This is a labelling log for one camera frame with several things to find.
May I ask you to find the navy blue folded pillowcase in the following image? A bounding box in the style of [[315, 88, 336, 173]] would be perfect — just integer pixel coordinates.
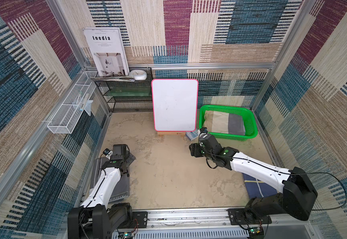
[[243, 174, 278, 199]]

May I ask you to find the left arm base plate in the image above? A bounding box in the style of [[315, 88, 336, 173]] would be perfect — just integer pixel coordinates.
[[118, 211, 148, 229]]

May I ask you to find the green plastic basket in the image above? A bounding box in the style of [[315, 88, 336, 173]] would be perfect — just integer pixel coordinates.
[[198, 105, 258, 141]]

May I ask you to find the grey striped folded pillowcase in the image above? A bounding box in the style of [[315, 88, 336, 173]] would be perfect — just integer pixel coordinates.
[[89, 157, 130, 204]]

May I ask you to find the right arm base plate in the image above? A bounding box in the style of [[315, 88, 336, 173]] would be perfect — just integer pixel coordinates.
[[227, 208, 272, 226]]

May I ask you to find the Inedia magazine poster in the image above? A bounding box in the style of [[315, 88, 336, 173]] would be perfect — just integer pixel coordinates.
[[83, 27, 130, 77]]

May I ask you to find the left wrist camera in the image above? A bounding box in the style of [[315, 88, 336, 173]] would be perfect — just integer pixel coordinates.
[[103, 149, 113, 159]]

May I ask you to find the white wire wall basket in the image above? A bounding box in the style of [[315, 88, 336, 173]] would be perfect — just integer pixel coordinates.
[[45, 70, 97, 134]]

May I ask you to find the wooden whiteboard stand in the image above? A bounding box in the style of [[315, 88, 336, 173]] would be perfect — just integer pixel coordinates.
[[157, 131, 185, 137]]

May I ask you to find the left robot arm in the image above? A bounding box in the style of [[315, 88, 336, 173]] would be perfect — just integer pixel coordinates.
[[67, 144, 135, 239]]

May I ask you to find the pink framed whiteboard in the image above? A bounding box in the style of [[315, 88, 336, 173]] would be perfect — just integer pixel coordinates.
[[151, 79, 198, 132]]

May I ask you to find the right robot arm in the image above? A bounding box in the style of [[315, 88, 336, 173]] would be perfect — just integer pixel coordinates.
[[189, 127, 318, 224]]

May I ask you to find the black wire shelf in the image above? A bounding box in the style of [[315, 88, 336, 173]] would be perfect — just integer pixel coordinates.
[[91, 67, 153, 113]]

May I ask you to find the beige grey pillowcase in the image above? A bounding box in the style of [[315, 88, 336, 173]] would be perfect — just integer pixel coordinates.
[[203, 111, 246, 135]]

